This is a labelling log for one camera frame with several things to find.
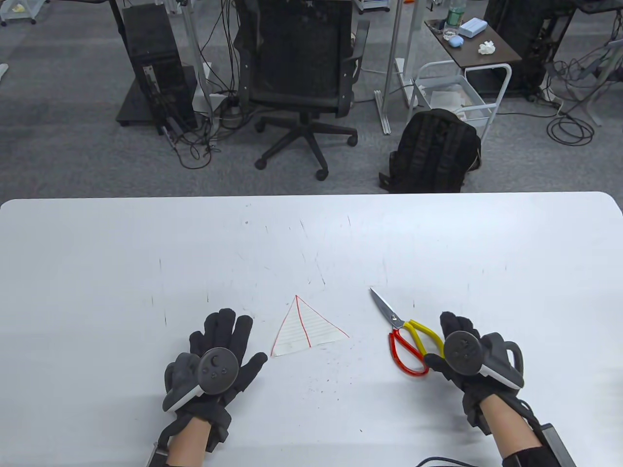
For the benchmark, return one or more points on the person's left hand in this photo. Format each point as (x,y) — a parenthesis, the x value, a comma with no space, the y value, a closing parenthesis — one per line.
(229,331)

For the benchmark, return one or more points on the person's right hand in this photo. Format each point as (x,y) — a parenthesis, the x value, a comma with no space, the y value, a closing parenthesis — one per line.
(455,321)

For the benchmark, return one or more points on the white lined paper red line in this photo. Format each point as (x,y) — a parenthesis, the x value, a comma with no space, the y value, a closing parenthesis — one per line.
(297,335)

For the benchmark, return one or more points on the person's right forearm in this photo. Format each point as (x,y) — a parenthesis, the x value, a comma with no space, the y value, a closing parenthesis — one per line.
(511,428)

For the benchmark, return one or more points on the person's left forearm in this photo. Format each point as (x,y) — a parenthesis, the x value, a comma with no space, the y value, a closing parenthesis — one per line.
(187,442)

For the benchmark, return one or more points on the black backpack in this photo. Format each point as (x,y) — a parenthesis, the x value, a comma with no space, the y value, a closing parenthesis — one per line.
(433,151)

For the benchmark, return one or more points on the white metal stand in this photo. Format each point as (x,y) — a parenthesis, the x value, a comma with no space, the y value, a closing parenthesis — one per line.
(382,114)
(209,103)

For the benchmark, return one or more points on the grey metal stand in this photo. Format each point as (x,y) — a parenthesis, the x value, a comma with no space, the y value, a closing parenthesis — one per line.
(595,109)

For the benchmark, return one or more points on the brown top white side table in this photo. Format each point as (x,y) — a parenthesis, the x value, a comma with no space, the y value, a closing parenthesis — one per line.
(482,56)

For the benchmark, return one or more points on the crumpled white tissue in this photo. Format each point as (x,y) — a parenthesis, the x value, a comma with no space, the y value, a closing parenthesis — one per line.
(486,47)

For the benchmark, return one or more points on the small blue case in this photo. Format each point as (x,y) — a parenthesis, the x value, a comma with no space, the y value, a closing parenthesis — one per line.
(455,41)

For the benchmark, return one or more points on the black office chair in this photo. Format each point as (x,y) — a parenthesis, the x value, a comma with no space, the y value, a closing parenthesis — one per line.
(297,48)

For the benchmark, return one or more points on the light blue box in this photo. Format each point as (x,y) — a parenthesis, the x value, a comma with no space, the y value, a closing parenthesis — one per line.
(473,27)

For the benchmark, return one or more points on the black computer tower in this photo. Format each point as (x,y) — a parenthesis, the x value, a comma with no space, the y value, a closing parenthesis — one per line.
(151,44)

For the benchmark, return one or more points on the black equipment rack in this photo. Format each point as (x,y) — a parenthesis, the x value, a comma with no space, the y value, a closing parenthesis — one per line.
(516,29)

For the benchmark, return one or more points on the green plastic bottle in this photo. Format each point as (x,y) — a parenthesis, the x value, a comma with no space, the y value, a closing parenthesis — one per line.
(455,17)

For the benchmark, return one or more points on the white cart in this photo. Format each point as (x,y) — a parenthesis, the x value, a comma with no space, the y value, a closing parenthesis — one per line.
(29,9)

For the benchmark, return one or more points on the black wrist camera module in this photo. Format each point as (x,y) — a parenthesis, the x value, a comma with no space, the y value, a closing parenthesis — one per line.
(555,447)
(156,457)

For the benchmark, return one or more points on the black desk frame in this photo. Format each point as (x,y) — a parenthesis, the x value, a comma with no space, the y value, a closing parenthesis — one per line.
(131,109)

